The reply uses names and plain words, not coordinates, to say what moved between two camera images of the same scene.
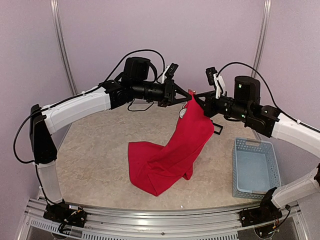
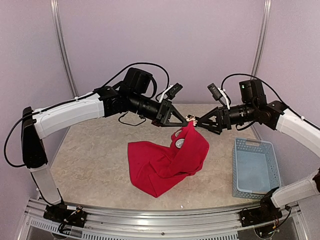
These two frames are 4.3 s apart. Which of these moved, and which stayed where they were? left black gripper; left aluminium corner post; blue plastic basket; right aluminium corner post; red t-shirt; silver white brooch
Moved: silver white brooch; red t-shirt; left black gripper
Stayed: right aluminium corner post; blue plastic basket; left aluminium corner post
